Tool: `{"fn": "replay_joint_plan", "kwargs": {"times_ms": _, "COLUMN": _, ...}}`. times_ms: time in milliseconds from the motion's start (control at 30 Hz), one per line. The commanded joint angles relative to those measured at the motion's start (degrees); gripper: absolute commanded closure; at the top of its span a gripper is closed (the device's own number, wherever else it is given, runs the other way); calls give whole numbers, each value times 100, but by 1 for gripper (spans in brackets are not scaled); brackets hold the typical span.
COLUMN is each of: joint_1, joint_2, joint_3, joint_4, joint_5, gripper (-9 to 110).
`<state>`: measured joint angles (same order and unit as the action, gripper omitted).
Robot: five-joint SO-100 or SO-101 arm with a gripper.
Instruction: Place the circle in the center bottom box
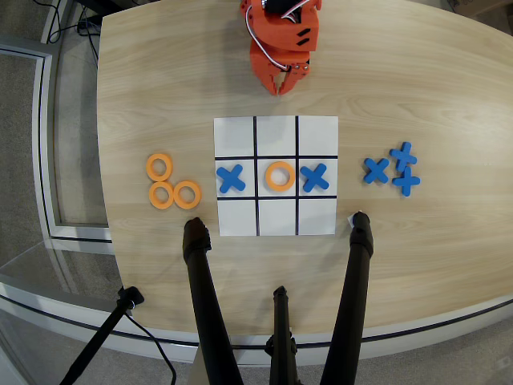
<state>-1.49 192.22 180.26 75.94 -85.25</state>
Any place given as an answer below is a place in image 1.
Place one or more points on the thin black stand pole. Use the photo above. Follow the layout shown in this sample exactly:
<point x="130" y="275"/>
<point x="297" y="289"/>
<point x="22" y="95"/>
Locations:
<point x="100" y="337"/>

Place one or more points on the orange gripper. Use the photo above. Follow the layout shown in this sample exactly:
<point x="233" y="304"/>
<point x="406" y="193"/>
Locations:
<point x="268" y="64"/>

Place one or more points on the black tripod leg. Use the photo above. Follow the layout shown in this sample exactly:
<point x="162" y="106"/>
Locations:
<point x="352" y="288"/>
<point x="208" y="297"/>

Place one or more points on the white tic-tac-toe board sheet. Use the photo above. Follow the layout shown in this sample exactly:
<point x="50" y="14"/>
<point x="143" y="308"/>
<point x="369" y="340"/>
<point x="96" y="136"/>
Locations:
<point x="276" y="138"/>

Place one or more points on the small white tag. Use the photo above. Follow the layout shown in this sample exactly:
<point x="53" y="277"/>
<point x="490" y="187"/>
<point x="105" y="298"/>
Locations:
<point x="350" y="220"/>

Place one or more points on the grey metal floor frame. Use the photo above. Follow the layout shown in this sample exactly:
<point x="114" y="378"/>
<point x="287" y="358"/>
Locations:
<point x="44" y="140"/>

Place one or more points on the black tripod centre column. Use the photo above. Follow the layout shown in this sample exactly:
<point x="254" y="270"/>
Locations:
<point x="282" y="341"/>

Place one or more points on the blue foam cross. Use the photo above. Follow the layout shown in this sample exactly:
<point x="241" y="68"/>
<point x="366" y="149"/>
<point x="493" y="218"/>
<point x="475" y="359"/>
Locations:
<point x="403" y="156"/>
<point x="231" y="178"/>
<point x="376" y="170"/>
<point x="406" y="181"/>
<point x="314" y="178"/>

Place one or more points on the brown cardboard box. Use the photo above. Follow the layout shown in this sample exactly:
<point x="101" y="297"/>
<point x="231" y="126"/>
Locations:
<point x="481" y="6"/>

